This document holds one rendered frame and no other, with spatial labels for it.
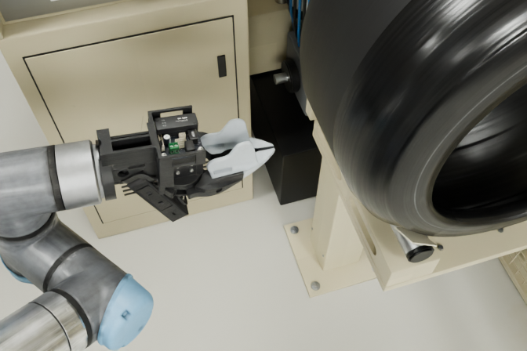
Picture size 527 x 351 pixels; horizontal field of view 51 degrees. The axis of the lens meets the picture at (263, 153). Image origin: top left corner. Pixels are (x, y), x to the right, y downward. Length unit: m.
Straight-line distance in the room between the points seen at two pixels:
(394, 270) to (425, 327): 0.93
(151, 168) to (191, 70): 0.78
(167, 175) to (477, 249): 0.62
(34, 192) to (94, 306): 0.14
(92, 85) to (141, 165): 0.77
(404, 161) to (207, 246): 1.35
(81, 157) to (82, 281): 0.14
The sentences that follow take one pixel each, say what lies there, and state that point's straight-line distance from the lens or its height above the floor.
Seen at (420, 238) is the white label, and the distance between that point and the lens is 0.87.
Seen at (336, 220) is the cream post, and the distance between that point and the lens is 1.56.
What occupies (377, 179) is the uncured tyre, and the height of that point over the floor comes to 1.15.
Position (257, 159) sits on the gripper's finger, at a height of 1.14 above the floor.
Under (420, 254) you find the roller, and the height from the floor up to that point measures 0.91.
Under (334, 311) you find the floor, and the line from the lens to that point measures 1.82.
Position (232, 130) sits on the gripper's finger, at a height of 1.17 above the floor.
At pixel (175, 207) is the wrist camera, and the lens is 0.72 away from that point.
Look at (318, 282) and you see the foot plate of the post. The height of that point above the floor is 0.01.
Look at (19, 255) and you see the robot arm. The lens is 0.71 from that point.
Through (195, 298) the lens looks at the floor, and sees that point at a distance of 1.84.
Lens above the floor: 1.70
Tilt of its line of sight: 54 degrees down
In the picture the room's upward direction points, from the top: straight up
